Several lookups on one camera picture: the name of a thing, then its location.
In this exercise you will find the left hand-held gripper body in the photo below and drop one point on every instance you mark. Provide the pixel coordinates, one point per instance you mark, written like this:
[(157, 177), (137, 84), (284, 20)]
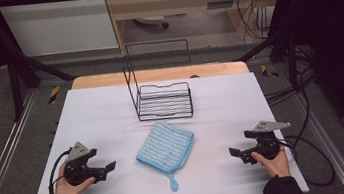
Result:
[(77, 175)]

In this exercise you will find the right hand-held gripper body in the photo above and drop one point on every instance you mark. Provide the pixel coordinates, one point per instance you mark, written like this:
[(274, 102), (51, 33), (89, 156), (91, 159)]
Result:
[(267, 146)]

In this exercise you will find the blue striped cloth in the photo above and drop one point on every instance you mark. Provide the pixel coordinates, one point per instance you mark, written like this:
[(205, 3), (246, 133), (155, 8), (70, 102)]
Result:
[(166, 148)]

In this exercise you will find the person's left hand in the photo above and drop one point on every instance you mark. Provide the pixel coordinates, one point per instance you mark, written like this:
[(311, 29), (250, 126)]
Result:
[(68, 193)]

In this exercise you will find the person's right hand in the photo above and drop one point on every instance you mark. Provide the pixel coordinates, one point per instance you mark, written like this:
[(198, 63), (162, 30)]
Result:
[(278, 165)]

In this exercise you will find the yellow black tape strip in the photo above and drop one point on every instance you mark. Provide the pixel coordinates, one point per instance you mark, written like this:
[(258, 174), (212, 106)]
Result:
[(54, 94), (268, 71)]

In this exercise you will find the white cabinet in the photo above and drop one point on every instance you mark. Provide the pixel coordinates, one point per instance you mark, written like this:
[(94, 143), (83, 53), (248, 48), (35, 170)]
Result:
[(60, 27)]

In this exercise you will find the office chair base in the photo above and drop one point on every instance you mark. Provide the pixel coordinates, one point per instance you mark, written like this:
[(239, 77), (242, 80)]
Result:
[(151, 20)]

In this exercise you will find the wooden desk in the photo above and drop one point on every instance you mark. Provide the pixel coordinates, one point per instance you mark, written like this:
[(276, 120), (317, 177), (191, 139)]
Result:
[(180, 0)]

